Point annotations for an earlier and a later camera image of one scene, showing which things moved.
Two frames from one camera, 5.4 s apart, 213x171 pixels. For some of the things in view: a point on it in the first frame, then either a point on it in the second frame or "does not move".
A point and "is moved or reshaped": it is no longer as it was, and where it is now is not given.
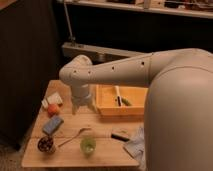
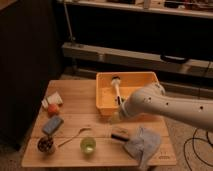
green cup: x=88 y=146 does not move
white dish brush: x=119 y=98 does not move
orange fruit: x=53 y=110 does not move
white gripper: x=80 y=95 to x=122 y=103
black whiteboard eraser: x=118 y=137 is moved or reshaped
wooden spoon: x=75 y=136 does not move
